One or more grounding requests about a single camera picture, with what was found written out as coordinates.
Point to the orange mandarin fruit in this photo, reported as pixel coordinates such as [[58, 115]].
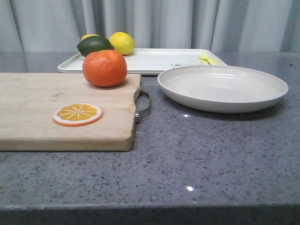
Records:
[[106, 68]]

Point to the beige round plate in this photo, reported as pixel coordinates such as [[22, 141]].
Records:
[[222, 89]]

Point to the white rectangular tray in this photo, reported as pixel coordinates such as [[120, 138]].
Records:
[[147, 61]]

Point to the orange slice toy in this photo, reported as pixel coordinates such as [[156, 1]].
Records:
[[78, 114]]

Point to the yellow lemon right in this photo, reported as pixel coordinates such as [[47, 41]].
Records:
[[122, 42]]

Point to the yellow lemon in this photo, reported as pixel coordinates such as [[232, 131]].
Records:
[[122, 42], [88, 35]]

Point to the yellow plastic spoon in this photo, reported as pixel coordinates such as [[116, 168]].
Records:
[[204, 60]]

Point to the yellow plastic fork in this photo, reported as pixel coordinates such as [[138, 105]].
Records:
[[213, 62]]

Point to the dark green lime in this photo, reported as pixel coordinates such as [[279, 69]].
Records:
[[94, 44]]

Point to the yellow lemon left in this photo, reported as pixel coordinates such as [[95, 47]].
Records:
[[88, 35]]

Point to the wooden cutting board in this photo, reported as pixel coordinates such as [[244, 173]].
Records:
[[28, 101]]

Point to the grey curtain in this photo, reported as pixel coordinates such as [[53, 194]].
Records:
[[216, 25]]

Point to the metal cutting board handle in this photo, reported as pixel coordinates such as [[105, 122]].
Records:
[[142, 105]]

